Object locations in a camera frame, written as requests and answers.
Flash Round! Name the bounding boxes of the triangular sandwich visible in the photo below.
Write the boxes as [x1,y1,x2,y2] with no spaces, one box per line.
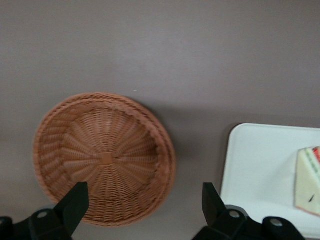
[294,145,320,217]

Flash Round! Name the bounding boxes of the cream rectangular plastic tray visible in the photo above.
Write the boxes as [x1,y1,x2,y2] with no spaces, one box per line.
[219,122,320,239]

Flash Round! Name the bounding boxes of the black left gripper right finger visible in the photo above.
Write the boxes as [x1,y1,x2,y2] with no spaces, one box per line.
[194,182,251,240]

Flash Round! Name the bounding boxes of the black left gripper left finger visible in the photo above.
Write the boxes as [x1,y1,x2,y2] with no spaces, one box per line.
[26,181,90,240]

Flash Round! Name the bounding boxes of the round brown wicker basket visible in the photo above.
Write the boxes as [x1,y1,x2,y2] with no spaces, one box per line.
[32,92,177,228]

